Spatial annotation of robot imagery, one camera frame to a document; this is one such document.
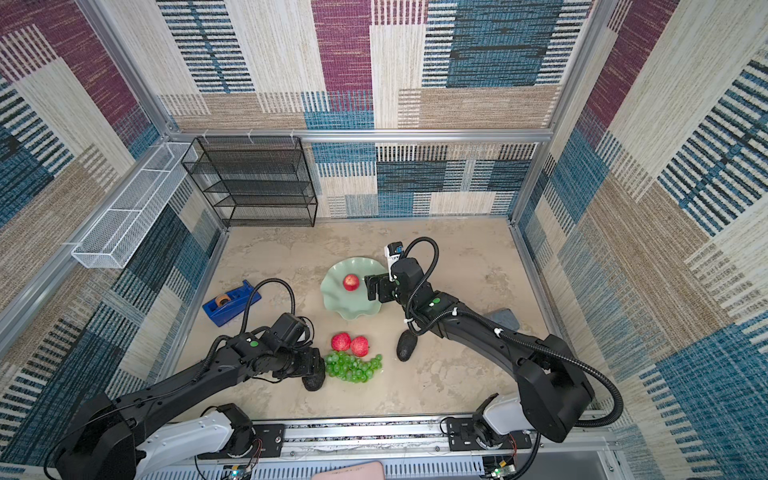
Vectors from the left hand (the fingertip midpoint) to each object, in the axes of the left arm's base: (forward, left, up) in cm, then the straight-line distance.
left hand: (315, 362), depth 82 cm
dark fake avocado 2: (-5, -1, +1) cm, 5 cm away
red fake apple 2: (+6, -7, 0) cm, 9 cm away
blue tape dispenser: (+18, +27, +1) cm, 33 cm away
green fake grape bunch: (-1, -10, 0) cm, 10 cm away
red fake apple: (+25, -8, +1) cm, 26 cm away
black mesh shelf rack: (+62, +28, +13) cm, 70 cm away
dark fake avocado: (+5, -25, -1) cm, 25 cm away
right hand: (+18, -18, +13) cm, 29 cm away
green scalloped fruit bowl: (+20, -5, -3) cm, 21 cm away
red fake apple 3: (+4, -12, +1) cm, 13 cm away
